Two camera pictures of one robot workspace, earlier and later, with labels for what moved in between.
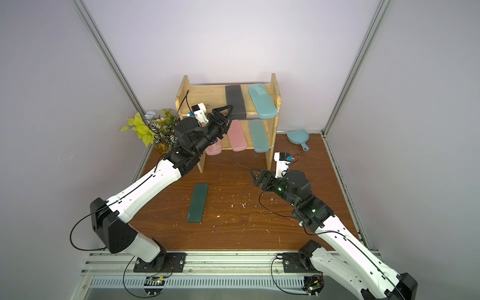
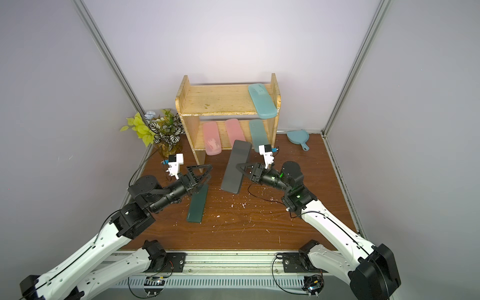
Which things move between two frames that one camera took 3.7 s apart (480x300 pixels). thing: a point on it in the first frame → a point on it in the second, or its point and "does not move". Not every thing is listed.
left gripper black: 216,123 → 188,183
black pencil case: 234,97 → 233,178
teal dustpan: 300,137 does not move
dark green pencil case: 197,205 does not move
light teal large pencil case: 262,101 does not move
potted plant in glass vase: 160,130 does not move
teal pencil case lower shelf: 260,136 does not move
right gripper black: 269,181 → 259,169
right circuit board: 314,284 does not move
